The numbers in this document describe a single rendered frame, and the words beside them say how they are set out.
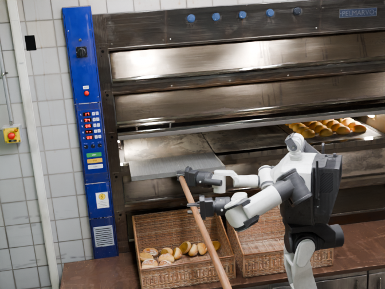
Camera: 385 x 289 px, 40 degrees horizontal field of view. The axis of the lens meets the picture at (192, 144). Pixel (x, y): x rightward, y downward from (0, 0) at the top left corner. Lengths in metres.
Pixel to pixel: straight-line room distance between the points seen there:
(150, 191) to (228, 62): 0.94
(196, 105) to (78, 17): 0.86
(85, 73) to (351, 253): 1.96
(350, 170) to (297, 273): 1.18
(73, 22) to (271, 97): 1.28
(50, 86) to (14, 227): 0.93
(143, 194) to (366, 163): 1.51
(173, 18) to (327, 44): 0.98
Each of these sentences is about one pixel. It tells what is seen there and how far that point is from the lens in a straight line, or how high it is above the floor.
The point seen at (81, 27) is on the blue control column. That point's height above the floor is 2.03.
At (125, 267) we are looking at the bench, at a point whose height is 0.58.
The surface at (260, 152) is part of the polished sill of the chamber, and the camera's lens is 3.41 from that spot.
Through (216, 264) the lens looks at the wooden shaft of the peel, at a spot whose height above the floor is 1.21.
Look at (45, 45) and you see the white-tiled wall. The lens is 3.16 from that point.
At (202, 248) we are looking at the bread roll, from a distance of 3.36.
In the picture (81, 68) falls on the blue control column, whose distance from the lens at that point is 3.13.
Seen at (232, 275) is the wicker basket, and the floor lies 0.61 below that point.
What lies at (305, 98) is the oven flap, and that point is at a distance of 3.40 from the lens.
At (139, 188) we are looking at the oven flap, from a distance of 3.36.
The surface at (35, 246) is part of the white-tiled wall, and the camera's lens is 3.54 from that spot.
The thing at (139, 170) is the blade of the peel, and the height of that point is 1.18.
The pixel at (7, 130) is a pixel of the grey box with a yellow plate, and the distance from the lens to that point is 3.21.
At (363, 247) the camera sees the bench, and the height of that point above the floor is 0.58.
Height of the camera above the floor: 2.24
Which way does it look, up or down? 17 degrees down
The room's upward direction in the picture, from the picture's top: 4 degrees counter-clockwise
